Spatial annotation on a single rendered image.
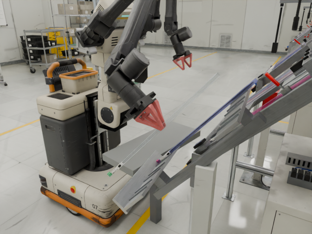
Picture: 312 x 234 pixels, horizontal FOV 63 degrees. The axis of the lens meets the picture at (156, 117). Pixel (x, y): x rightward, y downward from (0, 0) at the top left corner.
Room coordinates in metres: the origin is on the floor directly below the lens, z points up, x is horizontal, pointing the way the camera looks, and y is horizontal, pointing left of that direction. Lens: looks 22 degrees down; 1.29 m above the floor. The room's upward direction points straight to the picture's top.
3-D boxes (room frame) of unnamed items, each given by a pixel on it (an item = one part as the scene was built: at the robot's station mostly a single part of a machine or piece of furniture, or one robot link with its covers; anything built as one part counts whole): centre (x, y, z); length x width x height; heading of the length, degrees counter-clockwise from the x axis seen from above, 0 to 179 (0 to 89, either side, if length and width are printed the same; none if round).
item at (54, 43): (6.17, 2.56, 0.63); 0.40 x 0.30 x 0.14; 164
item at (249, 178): (1.80, -0.85, 0.39); 0.24 x 0.24 x 0.78; 60
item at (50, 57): (6.19, 2.56, 0.30); 0.30 x 0.23 x 0.18; 168
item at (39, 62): (6.20, 2.55, 0.50); 0.90 x 0.54 x 1.00; 164
